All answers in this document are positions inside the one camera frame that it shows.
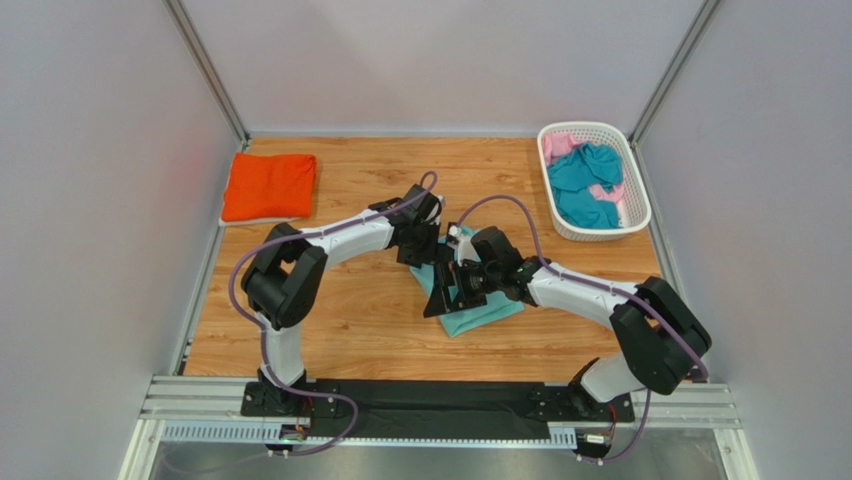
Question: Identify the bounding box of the mint green t-shirt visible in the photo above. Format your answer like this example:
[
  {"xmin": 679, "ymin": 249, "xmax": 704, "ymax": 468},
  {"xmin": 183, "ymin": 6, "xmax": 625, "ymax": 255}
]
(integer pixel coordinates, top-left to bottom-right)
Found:
[{"xmin": 409, "ymin": 265, "xmax": 524, "ymax": 338}]

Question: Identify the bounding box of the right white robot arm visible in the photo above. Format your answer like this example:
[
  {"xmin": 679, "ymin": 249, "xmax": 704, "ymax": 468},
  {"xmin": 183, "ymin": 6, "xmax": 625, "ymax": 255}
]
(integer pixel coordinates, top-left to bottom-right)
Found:
[{"xmin": 424, "ymin": 225, "xmax": 712, "ymax": 403}]

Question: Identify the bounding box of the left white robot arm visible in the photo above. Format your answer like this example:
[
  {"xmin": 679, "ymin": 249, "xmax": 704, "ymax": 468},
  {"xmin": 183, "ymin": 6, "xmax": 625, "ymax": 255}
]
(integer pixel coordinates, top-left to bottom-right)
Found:
[{"xmin": 240, "ymin": 186, "xmax": 443, "ymax": 414}]

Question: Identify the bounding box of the teal blue t-shirt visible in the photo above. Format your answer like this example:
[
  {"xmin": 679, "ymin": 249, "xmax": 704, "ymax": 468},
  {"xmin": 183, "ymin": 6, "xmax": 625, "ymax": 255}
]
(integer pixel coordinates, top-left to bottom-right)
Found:
[{"xmin": 546, "ymin": 143, "xmax": 624, "ymax": 230}]

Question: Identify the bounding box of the white plastic laundry basket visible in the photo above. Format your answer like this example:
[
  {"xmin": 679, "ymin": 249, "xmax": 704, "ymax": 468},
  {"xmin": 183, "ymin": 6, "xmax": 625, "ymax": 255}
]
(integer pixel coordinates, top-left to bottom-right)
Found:
[{"xmin": 537, "ymin": 121, "xmax": 652, "ymax": 242}]

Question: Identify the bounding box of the pink t-shirt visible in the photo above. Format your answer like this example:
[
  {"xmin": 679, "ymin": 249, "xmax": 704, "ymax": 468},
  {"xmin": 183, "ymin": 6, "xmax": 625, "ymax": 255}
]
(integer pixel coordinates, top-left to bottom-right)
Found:
[{"xmin": 541, "ymin": 132, "xmax": 625, "ymax": 204}]

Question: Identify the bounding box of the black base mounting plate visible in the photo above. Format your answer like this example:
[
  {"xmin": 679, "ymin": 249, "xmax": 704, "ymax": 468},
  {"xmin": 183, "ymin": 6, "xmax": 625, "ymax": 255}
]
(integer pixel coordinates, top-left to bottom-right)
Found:
[{"xmin": 240, "ymin": 379, "xmax": 635, "ymax": 440}]

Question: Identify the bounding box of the folded orange t-shirt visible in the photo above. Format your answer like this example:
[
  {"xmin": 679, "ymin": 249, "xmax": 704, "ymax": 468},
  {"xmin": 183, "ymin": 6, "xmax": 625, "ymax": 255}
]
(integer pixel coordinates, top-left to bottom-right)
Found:
[{"xmin": 223, "ymin": 153, "xmax": 318, "ymax": 218}]

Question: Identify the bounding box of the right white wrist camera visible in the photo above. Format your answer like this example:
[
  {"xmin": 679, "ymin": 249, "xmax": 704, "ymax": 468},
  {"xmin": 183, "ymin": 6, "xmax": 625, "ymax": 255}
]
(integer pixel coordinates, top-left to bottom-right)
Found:
[{"xmin": 445, "ymin": 223, "xmax": 479, "ymax": 265}]

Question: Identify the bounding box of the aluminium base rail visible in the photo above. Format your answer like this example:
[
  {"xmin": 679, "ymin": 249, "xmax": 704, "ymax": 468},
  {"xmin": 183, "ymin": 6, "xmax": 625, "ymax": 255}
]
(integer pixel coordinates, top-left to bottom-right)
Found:
[{"xmin": 140, "ymin": 376, "xmax": 742, "ymax": 449}]

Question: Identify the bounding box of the right aluminium corner post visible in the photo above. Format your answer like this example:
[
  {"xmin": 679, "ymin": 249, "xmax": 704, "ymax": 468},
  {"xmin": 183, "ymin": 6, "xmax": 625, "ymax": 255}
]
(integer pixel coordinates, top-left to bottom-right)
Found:
[{"xmin": 630, "ymin": 0, "xmax": 724, "ymax": 147}]

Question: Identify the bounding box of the aluminium corner post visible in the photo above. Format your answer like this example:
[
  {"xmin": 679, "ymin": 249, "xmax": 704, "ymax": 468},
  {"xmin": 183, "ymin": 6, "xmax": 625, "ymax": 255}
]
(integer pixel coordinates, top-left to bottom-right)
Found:
[
  {"xmin": 162, "ymin": 0, "xmax": 252, "ymax": 151},
  {"xmin": 630, "ymin": 0, "xmax": 724, "ymax": 147}
]

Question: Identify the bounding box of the left aluminium corner post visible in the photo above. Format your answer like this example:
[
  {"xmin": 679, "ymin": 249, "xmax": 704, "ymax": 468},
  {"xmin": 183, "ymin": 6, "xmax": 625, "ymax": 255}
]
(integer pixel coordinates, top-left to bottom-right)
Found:
[{"xmin": 162, "ymin": 0, "xmax": 252, "ymax": 151}]

